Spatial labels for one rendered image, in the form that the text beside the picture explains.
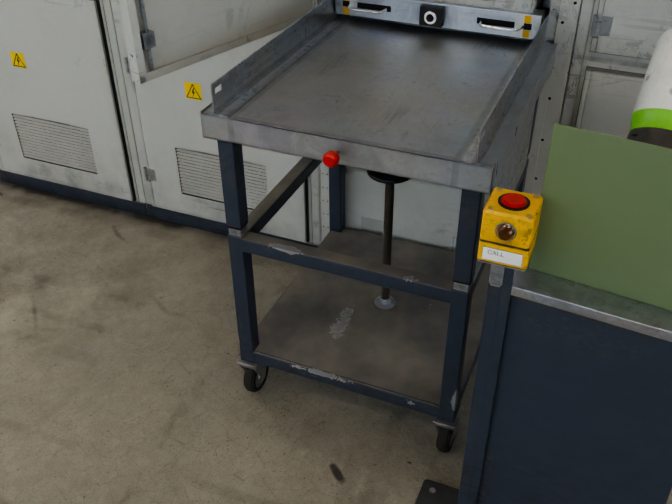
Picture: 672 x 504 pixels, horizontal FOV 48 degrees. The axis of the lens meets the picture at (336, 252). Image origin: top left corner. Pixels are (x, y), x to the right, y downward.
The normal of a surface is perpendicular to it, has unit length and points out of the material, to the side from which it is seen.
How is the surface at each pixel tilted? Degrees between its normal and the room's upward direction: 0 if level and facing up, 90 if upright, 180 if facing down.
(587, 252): 90
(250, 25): 90
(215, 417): 0
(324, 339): 0
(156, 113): 90
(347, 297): 0
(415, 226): 90
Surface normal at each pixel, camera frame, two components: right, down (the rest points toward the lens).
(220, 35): 0.76, 0.38
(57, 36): -0.39, 0.54
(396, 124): 0.00, -0.81
